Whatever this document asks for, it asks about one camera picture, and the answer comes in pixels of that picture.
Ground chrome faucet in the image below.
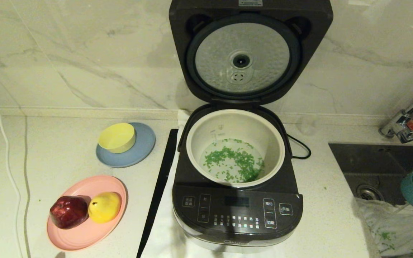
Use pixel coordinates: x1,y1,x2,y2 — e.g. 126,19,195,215
379,81,413,144

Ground black rice cooker lid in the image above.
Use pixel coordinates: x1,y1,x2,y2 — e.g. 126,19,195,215
169,0,334,106

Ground black power cord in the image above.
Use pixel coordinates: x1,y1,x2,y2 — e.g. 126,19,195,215
288,134,312,159

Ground yellow bowl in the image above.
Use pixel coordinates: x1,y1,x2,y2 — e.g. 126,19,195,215
98,123,136,154

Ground green rice grains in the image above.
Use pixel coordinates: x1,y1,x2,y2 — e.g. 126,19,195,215
203,139,265,183

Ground flat black strip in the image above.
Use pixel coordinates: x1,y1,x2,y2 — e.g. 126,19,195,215
137,129,179,258

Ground blue plate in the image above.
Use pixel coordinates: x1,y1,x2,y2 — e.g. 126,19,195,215
96,123,156,168

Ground pink plate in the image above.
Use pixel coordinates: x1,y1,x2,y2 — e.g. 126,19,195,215
47,175,127,251

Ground white cloth with green specks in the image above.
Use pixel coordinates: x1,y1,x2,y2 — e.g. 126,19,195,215
356,198,413,257

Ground sink drain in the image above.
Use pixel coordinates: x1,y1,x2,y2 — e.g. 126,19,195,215
356,185,384,201

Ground white cable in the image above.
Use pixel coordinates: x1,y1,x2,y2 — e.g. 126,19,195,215
0,59,25,258

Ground white inner pot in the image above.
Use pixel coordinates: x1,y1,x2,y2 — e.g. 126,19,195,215
186,109,286,189

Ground black rice cooker body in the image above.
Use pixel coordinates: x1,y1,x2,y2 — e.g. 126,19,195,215
172,104,304,253

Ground red apple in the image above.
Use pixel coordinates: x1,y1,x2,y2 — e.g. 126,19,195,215
49,196,89,230

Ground steel sink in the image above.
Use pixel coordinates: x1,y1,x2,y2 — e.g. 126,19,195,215
328,143,413,257

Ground yellow pear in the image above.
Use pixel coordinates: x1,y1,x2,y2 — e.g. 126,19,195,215
88,192,122,224

